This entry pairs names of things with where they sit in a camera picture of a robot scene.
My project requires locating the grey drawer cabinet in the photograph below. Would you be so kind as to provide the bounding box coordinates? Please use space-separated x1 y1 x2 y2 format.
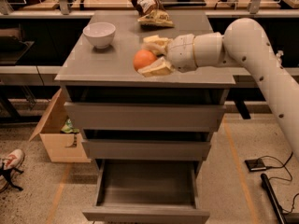
54 10 236 224

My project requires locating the grey middle drawer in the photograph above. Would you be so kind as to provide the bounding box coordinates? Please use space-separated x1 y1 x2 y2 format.
82 140 211 161

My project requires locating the grey open bottom drawer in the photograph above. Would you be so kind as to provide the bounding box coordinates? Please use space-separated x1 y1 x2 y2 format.
82 160 209 224

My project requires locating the cardboard box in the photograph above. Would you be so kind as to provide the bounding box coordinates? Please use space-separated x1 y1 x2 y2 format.
29 90 91 162

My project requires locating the black stool base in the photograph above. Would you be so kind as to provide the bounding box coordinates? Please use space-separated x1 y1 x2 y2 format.
0 163 23 193

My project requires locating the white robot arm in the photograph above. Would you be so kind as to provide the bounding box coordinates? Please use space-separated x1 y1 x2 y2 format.
137 18 299 159

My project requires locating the white red sneaker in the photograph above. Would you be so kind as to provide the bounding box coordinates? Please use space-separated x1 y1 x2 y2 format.
0 149 24 170

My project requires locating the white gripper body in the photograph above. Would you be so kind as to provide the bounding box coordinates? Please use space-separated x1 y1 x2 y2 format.
166 34 197 73

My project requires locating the black floor cable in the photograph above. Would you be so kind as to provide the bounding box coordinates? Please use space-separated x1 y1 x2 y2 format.
259 151 299 215

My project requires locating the orange fruit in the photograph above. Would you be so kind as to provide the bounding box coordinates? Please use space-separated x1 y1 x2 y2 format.
133 49 157 71

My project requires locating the white ceramic bowl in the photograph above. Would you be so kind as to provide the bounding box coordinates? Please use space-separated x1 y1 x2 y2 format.
83 22 116 49

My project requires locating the green packet in box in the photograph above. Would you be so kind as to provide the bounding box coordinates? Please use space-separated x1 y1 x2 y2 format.
61 119 79 133

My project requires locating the grey top drawer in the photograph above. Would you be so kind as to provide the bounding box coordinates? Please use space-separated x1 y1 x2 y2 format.
64 102 225 132

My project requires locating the crumpled chip bag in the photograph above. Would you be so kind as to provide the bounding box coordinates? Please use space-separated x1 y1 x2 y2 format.
128 0 174 27

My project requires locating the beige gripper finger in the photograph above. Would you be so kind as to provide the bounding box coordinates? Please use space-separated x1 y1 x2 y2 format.
137 57 175 77
142 35 172 55

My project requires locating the black floor power box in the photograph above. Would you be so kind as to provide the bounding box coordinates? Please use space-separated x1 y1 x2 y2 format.
245 159 266 172

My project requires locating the black metal floor bar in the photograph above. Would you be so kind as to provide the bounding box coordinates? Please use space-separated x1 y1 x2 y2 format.
261 174 299 224

